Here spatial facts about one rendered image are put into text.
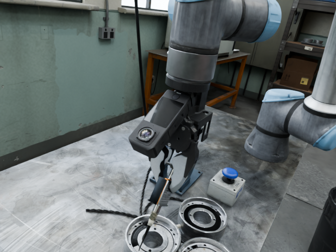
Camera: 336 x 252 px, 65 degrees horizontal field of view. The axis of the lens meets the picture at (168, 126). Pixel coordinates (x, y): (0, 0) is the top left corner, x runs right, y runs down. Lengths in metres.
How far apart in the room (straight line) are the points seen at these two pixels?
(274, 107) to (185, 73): 0.56
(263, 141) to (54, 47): 1.65
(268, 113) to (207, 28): 0.58
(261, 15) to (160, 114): 0.21
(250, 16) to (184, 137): 0.20
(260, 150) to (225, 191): 0.30
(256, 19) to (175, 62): 0.14
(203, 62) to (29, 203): 0.48
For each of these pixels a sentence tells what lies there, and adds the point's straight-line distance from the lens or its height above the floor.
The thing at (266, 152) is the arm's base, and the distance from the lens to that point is 0.94.
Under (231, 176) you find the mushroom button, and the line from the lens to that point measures 0.68.
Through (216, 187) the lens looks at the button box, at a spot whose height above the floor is 0.83.
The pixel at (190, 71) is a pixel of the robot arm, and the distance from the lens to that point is 0.38.
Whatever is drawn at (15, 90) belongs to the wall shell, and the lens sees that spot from 2.06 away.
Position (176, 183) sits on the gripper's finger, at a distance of 0.47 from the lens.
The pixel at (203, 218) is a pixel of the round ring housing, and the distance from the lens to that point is 0.63.
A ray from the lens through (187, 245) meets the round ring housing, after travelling 0.54.
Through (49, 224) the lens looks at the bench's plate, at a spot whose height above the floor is 0.80.
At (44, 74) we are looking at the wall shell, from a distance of 2.14.
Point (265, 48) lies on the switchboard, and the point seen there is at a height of 0.84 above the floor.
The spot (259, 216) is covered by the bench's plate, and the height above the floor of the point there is 0.80.
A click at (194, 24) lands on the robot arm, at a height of 1.21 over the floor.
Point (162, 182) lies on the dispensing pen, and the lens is 0.48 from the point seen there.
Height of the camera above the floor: 1.23
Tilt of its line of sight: 25 degrees down
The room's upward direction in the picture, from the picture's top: 9 degrees clockwise
